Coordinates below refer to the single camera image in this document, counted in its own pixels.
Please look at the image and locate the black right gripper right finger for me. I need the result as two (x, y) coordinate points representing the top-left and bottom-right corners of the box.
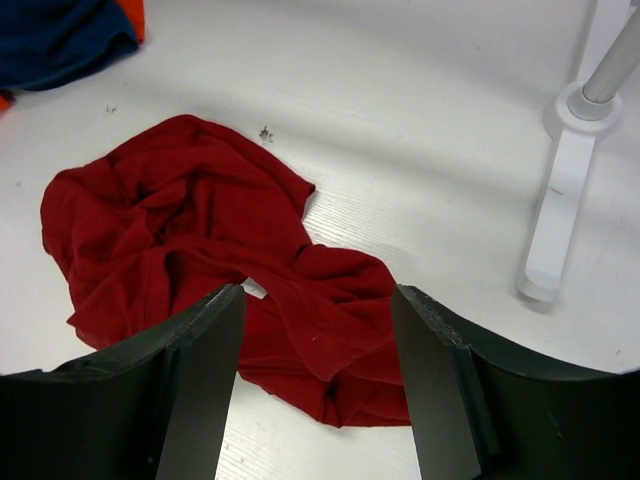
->
(392, 285), (639, 479)

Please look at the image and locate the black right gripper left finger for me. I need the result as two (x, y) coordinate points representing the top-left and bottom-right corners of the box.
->
(1, 285), (246, 479)

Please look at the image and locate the red t-shirt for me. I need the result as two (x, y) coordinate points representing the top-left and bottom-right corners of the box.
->
(40, 115), (409, 427)

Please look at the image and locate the navy blue t-shirt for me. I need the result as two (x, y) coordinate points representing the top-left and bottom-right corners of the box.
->
(0, 0), (140, 93)

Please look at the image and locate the orange t-shirt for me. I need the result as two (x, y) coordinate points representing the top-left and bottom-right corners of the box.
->
(0, 0), (147, 112)

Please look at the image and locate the white clothes rack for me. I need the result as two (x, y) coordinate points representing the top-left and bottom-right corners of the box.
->
(517, 1), (639, 302)

